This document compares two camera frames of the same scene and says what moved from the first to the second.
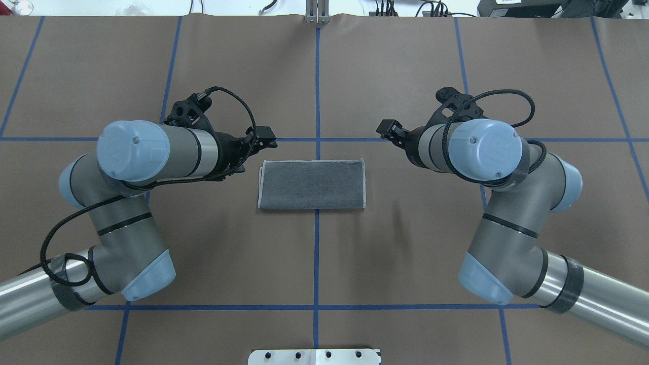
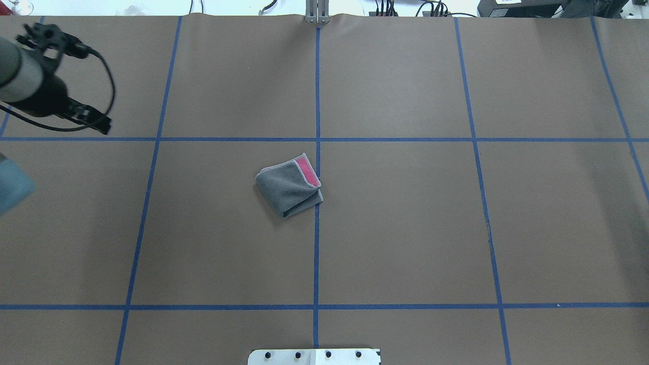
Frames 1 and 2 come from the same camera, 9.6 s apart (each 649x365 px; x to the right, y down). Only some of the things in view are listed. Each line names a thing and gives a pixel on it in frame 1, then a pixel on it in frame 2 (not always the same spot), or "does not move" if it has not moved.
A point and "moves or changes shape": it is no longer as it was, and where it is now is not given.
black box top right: (551, 8) does not move
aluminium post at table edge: (317, 11) does not move
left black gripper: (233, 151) to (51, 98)
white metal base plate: (315, 357) does not move
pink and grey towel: (312, 184) moves or changes shape
